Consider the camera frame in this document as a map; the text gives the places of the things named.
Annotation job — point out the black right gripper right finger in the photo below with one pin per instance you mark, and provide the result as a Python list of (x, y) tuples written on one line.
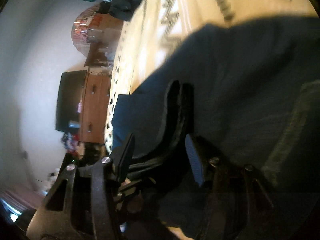
[(239, 199)]

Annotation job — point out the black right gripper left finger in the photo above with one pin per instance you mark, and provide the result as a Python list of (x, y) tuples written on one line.
[(82, 202)]

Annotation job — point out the dark blue denim pants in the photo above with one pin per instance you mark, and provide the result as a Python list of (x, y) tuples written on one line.
[(250, 91)]

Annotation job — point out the wooden dresser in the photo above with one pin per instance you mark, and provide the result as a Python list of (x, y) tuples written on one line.
[(94, 104)]

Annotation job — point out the black television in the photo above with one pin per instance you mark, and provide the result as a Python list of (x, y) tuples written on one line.
[(68, 99)]

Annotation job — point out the dark wooden chair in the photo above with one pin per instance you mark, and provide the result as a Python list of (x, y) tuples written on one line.
[(97, 55)]

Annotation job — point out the stacked cardboard boxes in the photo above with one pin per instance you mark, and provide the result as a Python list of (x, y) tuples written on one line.
[(95, 24)]

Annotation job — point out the yellow patterned bed cover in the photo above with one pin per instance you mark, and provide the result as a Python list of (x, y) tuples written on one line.
[(158, 27)]

